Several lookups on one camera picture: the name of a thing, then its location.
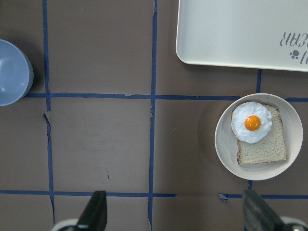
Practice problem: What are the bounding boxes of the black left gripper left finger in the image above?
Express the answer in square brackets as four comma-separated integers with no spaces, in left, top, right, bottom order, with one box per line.
[76,191,107,231]

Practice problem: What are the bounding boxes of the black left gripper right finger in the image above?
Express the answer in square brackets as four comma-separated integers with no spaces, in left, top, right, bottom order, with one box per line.
[243,190,285,231]

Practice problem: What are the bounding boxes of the white round plate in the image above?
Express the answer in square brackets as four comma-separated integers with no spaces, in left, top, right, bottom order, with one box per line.
[215,93,304,180]

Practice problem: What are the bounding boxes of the bottom bread slice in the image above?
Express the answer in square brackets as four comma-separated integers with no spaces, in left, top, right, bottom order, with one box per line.
[237,104,287,166]

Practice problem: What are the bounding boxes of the fried egg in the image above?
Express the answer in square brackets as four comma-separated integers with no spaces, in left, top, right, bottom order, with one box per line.
[231,102,272,144]

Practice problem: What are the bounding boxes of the blue bowl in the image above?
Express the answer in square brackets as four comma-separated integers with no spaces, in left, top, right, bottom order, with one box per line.
[0,39,34,106]

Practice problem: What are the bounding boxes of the white bear tray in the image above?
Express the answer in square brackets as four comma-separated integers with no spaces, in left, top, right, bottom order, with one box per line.
[176,0,308,72]

